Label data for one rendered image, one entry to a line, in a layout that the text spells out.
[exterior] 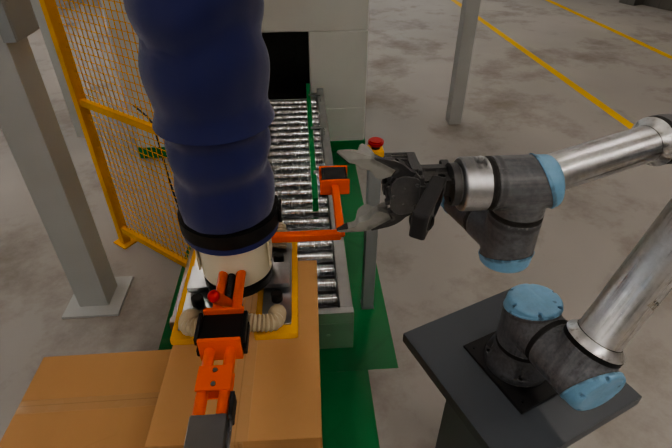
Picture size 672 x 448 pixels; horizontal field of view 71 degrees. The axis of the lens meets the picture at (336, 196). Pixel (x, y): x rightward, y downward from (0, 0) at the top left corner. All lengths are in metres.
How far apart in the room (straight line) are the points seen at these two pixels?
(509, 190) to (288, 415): 0.76
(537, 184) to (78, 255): 2.37
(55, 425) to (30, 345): 1.14
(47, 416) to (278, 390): 0.91
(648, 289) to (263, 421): 0.93
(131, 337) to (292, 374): 1.61
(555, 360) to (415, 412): 1.11
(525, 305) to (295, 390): 0.65
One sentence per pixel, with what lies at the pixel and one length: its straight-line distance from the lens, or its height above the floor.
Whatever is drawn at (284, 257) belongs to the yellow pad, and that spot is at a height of 1.14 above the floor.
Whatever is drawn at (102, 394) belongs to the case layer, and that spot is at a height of 0.54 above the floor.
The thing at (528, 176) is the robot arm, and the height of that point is 1.61.
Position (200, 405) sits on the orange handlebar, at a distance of 0.91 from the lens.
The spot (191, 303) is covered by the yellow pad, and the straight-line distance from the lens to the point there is 1.23.
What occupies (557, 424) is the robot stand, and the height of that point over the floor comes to 0.75.
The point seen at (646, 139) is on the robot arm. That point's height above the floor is 1.53.
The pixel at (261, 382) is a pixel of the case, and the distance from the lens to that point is 1.29.
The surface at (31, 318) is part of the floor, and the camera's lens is 3.13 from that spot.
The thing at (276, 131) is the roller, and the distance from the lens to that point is 3.34.
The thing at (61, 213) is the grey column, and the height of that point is 0.65.
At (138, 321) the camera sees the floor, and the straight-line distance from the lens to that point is 2.85.
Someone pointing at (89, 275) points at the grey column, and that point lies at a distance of 2.85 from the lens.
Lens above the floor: 2.00
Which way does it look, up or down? 34 degrees down
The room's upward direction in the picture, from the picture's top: straight up
